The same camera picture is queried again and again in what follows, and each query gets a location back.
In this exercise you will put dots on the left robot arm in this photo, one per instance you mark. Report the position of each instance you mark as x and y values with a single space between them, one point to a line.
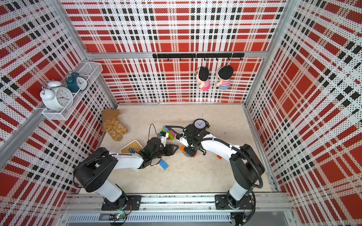
93 172

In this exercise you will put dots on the white wire shelf basket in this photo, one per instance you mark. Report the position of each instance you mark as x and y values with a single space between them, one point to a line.
89 70

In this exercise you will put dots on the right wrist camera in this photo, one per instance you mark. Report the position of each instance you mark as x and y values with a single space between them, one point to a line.
182 139

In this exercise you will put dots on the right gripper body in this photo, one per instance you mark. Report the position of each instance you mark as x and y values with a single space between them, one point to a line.
190 150

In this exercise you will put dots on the doll with pink stripes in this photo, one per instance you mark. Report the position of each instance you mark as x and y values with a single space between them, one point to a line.
202 76

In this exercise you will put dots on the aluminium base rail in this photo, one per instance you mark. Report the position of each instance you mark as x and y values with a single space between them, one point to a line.
271 209

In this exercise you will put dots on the white alarm clock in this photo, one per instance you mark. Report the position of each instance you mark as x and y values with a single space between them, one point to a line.
56 97

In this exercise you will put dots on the brown teddy bear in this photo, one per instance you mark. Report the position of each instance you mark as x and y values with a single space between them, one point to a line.
112 125

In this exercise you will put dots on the white tray with wood lid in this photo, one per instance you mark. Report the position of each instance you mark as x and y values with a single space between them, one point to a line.
132 147

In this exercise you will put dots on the electronics board with wires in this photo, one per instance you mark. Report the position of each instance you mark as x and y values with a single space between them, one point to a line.
115 219

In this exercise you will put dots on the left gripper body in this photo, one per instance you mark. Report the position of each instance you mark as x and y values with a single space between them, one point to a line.
166 151

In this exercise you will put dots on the black round table clock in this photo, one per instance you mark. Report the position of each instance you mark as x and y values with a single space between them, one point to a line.
201 124

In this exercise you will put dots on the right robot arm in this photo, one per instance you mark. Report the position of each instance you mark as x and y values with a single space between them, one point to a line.
246 167

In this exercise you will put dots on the teal alarm clock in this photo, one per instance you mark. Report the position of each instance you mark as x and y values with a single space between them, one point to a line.
75 82

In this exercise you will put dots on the doll with blue shorts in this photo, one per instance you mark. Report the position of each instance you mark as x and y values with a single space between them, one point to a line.
224 74

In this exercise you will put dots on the black hook rail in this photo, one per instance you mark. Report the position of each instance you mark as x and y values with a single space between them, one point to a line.
198 55

